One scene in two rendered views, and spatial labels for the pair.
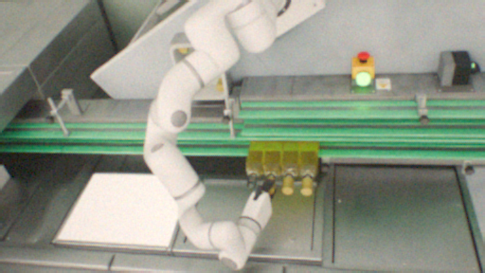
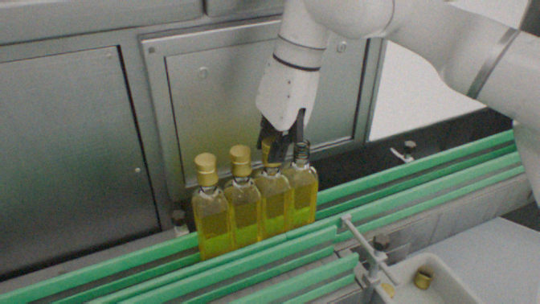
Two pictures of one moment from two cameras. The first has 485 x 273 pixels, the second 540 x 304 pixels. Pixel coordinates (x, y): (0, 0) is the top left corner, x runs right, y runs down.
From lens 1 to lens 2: 0.78 m
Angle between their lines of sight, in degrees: 12
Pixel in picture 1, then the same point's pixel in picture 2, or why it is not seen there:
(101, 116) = (517, 186)
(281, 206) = (232, 130)
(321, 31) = not seen: outside the picture
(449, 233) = not seen: outside the picture
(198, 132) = (394, 207)
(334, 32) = not seen: outside the picture
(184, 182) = (528, 62)
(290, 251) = (202, 45)
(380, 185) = (73, 219)
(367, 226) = (75, 137)
